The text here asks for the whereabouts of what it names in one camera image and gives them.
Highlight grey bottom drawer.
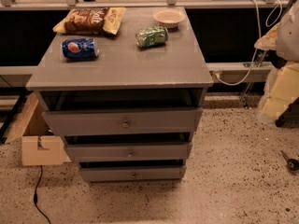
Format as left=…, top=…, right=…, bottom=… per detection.
left=79, top=165, right=186, bottom=182

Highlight grey drawer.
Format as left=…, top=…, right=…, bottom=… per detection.
left=43, top=108, right=202, bottom=136
left=66, top=142, right=192, bottom=162
left=79, top=165, right=186, bottom=182

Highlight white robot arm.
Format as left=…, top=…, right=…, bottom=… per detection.
left=254, top=1, right=299, bottom=123

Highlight grey drawer cabinet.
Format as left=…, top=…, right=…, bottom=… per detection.
left=26, top=7, right=212, bottom=170

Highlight grey top drawer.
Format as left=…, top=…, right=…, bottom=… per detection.
left=43, top=108, right=202, bottom=136

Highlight grey middle drawer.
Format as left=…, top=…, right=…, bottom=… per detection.
left=66, top=142, right=192, bottom=162

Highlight green soda can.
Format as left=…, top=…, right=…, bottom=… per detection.
left=135, top=26, right=168, bottom=49

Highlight blue pepsi can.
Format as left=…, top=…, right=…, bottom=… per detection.
left=61, top=38, right=99, bottom=60

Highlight white bowl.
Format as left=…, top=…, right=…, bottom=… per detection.
left=152, top=8, right=186, bottom=29

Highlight metal diagonal pole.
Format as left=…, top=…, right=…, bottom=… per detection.
left=240, top=51, right=270, bottom=108

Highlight grey railing beam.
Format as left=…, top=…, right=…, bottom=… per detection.
left=207, top=62, right=274, bottom=84

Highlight brown chip bag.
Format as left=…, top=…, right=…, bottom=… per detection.
left=53, top=7, right=126, bottom=35

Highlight cardboard box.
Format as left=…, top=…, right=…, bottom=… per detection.
left=5, top=93, right=70, bottom=166

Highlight black tool on floor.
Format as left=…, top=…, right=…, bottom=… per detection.
left=281, top=151, right=299, bottom=171

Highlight white hanging cable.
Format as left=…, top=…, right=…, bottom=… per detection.
left=213, top=0, right=284, bottom=87

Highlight black floor cable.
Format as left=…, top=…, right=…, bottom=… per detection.
left=33, top=165, right=52, bottom=224

